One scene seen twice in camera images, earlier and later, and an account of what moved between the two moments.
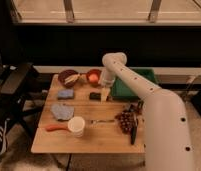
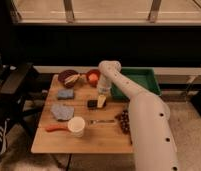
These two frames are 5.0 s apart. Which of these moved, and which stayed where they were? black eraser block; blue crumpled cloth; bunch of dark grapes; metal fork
Moved: black eraser block
Stayed: metal fork; blue crumpled cloth; bunch of dark grapes
